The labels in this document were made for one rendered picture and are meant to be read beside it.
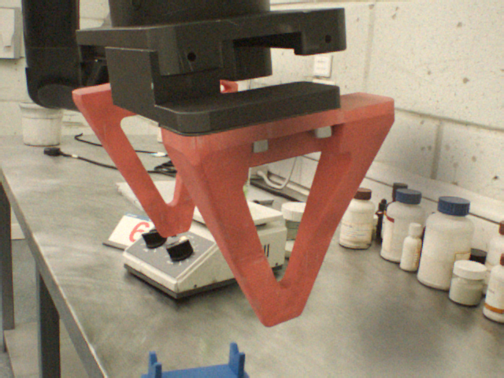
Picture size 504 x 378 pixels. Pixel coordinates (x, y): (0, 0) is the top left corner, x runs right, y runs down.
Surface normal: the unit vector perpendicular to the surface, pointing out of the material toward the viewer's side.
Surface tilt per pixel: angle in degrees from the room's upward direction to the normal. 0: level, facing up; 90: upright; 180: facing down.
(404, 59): 90
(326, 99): 90
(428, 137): 90
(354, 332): 0
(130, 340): 0
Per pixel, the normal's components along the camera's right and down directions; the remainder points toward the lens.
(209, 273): 0.69, 0.22
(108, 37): -0.87, 0.22
